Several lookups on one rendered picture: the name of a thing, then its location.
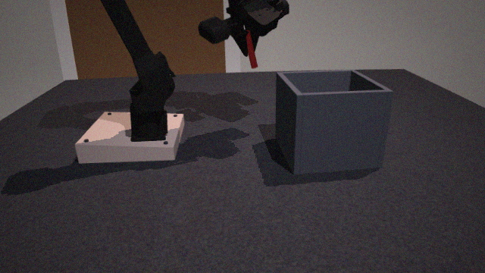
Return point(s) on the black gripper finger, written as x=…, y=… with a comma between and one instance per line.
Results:
x=241, y=41
x=254, y=36

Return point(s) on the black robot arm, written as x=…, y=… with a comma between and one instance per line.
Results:
x=148, y=117

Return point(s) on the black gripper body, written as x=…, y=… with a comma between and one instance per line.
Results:
x=216, y=30

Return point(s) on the dark red peg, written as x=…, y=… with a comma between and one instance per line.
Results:
x=251, y=51

